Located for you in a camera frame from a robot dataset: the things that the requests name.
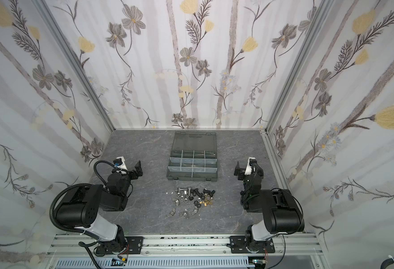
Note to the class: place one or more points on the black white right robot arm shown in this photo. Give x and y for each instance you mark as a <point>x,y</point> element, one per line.
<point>282,214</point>

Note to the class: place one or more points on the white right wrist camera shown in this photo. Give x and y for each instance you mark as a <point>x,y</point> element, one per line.
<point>250,167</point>

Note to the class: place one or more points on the brass wing nut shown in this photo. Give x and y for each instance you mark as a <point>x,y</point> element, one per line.
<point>206,202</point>

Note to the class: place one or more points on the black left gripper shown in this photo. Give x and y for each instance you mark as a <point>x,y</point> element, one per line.
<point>132,171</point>

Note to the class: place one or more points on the aluminium front rail frame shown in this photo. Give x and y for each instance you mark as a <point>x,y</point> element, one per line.
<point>215,245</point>

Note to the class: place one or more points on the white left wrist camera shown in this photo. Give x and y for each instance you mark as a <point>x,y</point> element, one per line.
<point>119,163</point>

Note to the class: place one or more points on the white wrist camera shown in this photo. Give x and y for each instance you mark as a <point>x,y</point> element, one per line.
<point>250,167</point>
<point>119,163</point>

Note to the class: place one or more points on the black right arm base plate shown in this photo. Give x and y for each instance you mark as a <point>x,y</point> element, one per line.
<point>245,245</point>

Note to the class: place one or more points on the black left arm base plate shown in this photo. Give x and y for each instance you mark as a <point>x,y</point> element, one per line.
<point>134,244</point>

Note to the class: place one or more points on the white slotted cable duct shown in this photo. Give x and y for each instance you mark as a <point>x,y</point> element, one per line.
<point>176,263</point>

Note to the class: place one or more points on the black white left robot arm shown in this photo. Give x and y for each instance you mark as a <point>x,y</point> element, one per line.
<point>76,208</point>

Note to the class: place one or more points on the green plastic organizer box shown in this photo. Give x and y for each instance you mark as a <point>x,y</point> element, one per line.
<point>193,157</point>

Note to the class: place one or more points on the silver hex nut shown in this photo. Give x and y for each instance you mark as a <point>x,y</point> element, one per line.
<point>195,211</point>

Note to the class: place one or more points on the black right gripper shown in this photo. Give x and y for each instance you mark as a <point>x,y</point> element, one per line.
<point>244,171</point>

